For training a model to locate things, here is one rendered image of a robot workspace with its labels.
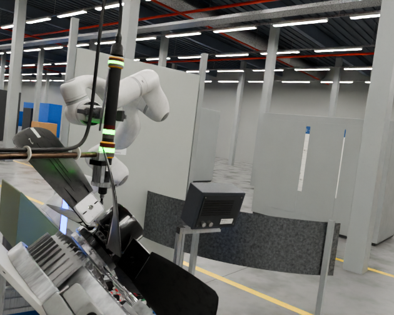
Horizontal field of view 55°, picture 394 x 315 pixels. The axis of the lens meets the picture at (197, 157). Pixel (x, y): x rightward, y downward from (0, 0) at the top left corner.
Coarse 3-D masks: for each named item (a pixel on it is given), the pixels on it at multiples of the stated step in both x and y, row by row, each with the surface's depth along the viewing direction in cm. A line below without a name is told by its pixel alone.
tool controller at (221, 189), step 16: (192, 192) 172; (208, 192) 168; (224, 192) 173; (240, 192) 179; (192, 208) 171; (208, 208) 171; (224, 208) 176; (240, 208) 183; (192, 224) 171; (208, 224) 173; (224, 224) 181
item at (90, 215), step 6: (84, 198) 101; (90, 198) 103; (96, 198) 104; (78, 204) 98; (84, 204) 100; (90, 204) 101; (96, 204) 103; (78, 210) 97; (84, 210) 99; (90, 210) 100; (96, 210) 102; (102, 210) 104; (84, 216) 98; (90, 216) 99; (96, 216) 101; (90, 222) 98
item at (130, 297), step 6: (102, 270) 94; (108, 276) 92; (114, 282) 89; (120, 282) 89; (120, 288) 88; (126, 288) 88; (126, 294) 86; (132, 294) 86; (126, 300) 85; (132, 300) 84
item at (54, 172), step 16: (16, 144) 88; (48, 144) 100; (32, 160) 91; (48, 160) 96; (64, 160) 101; (48, 176) 93; (64, 176) 98; (80, 176) 103; (64, 192) 95; (80, 192) 100
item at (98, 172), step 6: (96, 156) 103; (102, 156) 104; (90, 162) 105; (96, 162) 104; (102, 162) 104; (96, 168) 105; (102, 168) 105; (96, 174) 105; (102, 174) 105; (96, 180) 105; (102, 180) 106; (96, 186) 106; (102, 186) 106; (108, 186) 106
